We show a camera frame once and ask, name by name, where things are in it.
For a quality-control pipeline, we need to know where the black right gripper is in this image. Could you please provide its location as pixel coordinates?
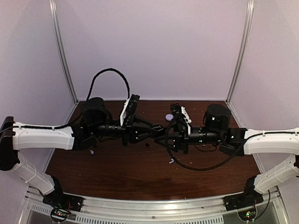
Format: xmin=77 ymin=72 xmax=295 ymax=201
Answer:
xmin=154 ymin=120 xmax=223 ymax=155

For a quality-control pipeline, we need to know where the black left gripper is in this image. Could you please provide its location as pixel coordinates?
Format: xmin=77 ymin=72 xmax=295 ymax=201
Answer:
xmin=91 ymin=114 xmax=158 ymax=146

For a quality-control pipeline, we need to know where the black earbud charging case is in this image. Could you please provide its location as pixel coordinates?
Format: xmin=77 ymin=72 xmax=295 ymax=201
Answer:
xmin=150 ymin=124 xmax=166 ymax=139

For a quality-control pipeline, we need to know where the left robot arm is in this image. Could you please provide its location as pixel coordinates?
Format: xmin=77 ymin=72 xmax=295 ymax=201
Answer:
xmin=0 ymin=95 xmax=164 ymax=207

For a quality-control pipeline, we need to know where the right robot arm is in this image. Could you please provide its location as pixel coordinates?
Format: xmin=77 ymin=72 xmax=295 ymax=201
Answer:
xmin=154 ymin=104 xmax=299 ymax=206

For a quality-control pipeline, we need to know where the purple round charging case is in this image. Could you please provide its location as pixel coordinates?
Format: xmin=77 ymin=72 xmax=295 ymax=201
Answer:
xmin=165 ymin=114 xmax=174 ymax=122

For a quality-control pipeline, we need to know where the right circuit board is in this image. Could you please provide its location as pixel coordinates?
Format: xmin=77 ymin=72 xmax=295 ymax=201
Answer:
xmin=238 ymin=208 xmax=257 ymax=222

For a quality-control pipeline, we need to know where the circuit board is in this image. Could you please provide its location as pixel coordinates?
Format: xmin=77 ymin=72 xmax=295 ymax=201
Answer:
xmin=238 ymin=208 xmax=257 ymax=222
xmin=50 ymin=208 xmax=71 ymax=223

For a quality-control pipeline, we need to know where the left circuit board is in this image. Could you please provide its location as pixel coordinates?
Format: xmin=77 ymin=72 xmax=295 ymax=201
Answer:
xmin=50 ymin=208 xmax=71 ymax=223

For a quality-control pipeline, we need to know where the right black camera cable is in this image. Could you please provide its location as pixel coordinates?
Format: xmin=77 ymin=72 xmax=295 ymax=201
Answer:
xmin=164 ymin=119 xmax=239 ymax=171

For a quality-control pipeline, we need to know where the black camera cable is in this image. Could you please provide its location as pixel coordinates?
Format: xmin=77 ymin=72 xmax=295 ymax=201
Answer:
xmin=85 ymin=68 xmax=130 ymax=103
xmin=164 ymin=119 xmax=239 ymax=171

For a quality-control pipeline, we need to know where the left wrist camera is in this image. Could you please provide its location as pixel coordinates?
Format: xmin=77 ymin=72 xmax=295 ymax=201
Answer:
xmin=119 ymin=94 xmax=140 ymax=126

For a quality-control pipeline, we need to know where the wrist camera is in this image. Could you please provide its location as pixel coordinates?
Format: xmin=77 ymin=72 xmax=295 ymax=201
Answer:
xmin=119 ymin=94 xmax=140 ymax=126
xmin=170 ymin=103 xmax=192 ymax=124

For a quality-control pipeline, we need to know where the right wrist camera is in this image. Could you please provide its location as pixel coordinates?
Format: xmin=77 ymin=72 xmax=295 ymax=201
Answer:
xmin=170 ymin=103 xmax=192 ymax=124

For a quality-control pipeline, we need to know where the left black camera cable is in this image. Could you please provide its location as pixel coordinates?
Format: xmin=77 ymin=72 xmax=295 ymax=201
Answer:
xmin=85 ymin=68 xmax=130 ymax=103

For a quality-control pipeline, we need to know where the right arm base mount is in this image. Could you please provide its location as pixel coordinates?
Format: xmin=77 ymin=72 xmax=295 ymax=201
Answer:
xmin=223 ymin=192 xmax=263 ymax=211

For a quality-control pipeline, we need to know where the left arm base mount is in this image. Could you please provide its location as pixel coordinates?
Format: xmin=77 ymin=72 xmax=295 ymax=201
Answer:
xmin=43 ymin=193 xmax=83 ymax=212

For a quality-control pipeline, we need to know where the front aluminium rail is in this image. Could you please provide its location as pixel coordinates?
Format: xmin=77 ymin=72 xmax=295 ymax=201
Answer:
xmin=16 ymin=187 xmax=291 ymax=224

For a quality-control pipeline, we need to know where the left aluminium frame post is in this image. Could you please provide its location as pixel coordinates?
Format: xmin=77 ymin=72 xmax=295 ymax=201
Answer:
xmin=49 ymin=0 xmax=78 ymax=104

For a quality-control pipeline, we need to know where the aluminium frame post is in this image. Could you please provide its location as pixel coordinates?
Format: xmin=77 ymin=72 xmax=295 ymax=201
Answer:
xmin=226 ymin=0 xmax=255 ymax=104
xmin=49 ymin=0 xmax=78 ymax=104

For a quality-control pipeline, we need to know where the right aluminium frame post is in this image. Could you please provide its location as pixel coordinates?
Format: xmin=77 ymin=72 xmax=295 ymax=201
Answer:
xmin=226 ymin=0 xmax=255 ymax=104

